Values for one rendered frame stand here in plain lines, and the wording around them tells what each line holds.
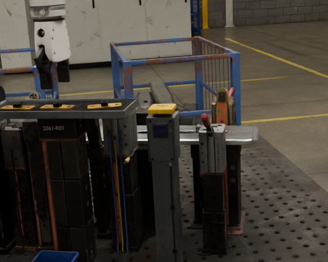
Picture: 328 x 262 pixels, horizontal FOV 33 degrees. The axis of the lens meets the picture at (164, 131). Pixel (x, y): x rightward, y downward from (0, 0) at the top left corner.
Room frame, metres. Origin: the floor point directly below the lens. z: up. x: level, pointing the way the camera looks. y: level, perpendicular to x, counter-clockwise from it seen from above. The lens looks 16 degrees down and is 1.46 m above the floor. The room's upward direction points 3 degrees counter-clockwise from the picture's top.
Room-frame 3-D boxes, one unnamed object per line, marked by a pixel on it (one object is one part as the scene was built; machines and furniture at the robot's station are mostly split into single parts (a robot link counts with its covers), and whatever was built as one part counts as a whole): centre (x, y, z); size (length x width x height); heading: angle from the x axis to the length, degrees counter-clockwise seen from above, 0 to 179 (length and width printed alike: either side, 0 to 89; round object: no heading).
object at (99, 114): (1.35, 0.26, 1.16); 0.37 x 0.14 x 0.02; 78
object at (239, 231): (1.60, -0.20, 0.84); 0.18 x 0.06 x 0.29; 168
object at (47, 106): (1.35, 0.26, 1.17); 0.08 x 0.04 x 0.01; 74
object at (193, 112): (4.26, -0.06, 0.47); 1.20 x 0.80 x 0.95; 9
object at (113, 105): (1.33, 0.14, 1.17); 0.08 x 0.04 x 0.01; 95
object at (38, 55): (1.31, 0.27, 1.30); 0.08 x 0.01 x 0.06; 164
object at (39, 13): (1.35, 0.26, 1.40); 0.09 x 0.08 x 0.03; 164
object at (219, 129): (1.44, -0.13, 0.88); 0.11 x 0.10 x 0.36; 168
